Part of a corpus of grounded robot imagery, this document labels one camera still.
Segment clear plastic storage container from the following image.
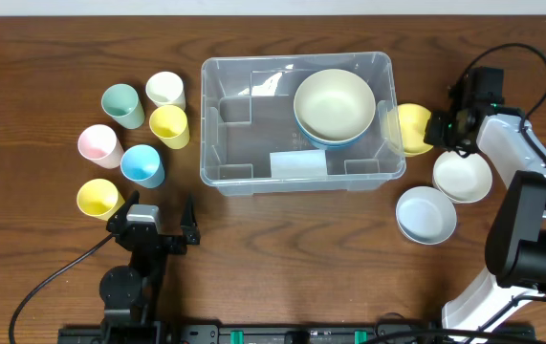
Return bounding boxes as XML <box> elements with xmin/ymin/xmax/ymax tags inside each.
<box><xmin>200</xmin><ymin>52</ymin><xmax>406</xmax><ymax>196</ymax></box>

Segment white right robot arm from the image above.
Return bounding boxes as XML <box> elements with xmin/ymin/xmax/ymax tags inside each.
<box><xmin>425</xmin><ymin>67</ymin><xmax>546</xmax><ymax>343</ymax></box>

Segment black cable left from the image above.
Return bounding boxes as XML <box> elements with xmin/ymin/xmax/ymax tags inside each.
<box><xmin>8</xmin><ymin>232</ymin><xmax>117</xmax><ymax>344</ymax></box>

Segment white label in container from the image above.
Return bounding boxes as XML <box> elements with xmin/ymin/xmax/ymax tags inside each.
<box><xmin>270</xmin><ymin>149</ymin><xmax>328</xmax><ymax>179</ymax></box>

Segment yellow cup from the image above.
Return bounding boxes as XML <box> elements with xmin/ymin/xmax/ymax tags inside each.
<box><xmin>149</xmin><ymin>105</ymin><xmax>190</xmax><ymax>149</ymax></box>
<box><xmin>76</xmin><ymin>179</ymin><xmax>125</xmax><ymax>221</ymax></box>

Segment cream cup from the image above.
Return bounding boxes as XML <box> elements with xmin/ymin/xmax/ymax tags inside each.
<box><xmin>145</xmin><ymin>72</ymin><xmax>186</xmax><ymax>110</ymax></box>

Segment pink cup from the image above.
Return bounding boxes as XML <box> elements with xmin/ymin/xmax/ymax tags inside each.
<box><xmin>77</xmin><ymin>124</ymin><xmax>124</xmax><ymax>169</ymax></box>

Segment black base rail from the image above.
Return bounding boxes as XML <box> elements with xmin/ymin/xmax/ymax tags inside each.
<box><xmin>56</xmin><ymin>323</ymin><xmax>536</xmax><ymax>344</ymax></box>

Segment yellow cup upper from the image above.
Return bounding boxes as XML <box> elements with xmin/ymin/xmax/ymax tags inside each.
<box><xmin>149</xmin><ymin>105</ymin><xmax>190</xmax><ymax>149</ymax></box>

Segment yellow cup lower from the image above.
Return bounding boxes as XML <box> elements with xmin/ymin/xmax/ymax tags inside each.
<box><xmin>76</xmin><ymin>179</ymin><xmax>125</xmax><ymax>221</ymax></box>

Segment yellow small bowl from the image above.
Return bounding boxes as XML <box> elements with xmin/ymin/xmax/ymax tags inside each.
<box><xmin>379</xmin><ymin>101</ymin><xmax>433</xmax><ymax>157</ymax></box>

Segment beige large bowl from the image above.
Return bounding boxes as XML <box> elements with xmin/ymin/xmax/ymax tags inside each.
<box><xmin>293</xmin><ymin>69</ymin><xmax>376</xmax><ymax>140</ymax></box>

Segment blue cup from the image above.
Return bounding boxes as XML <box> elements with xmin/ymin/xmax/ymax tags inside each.
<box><xmin>120</xmin><ymin>144</ymin><xmax>165</xmax><ymax>188</ymax></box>

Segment green cup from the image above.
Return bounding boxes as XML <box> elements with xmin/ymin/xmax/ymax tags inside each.
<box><xmin>100</xmin><ymin>84</ymin><xmax>145</xmax><ymax>129</ymax></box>

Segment light blue small bowl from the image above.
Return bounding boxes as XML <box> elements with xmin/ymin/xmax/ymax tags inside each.
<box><xmin>395</xmin><ymin>186</ymin><xmax>457</xmax><ymax>246</ymax></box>

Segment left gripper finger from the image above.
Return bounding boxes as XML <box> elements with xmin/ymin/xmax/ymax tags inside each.
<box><xmin>180</xmin><ymin>194</ymin><xmax>201</xmax><ymax>246</ymax></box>
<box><xmin>107</xmin><ymin>190</ymin><xmax>140</xmax><ymax>225</ymax></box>

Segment dark blue large bowl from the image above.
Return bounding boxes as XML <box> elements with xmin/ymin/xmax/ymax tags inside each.
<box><xmin>296</xmin><ymin>123</ymin><xmax>363</xmax><ymax>150</ymax></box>

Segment white small bowl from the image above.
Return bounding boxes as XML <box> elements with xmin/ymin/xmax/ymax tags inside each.
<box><xmin>432</xmin><ymin>152</ymin><xmax>493</xmax><ymax>204</ymax></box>

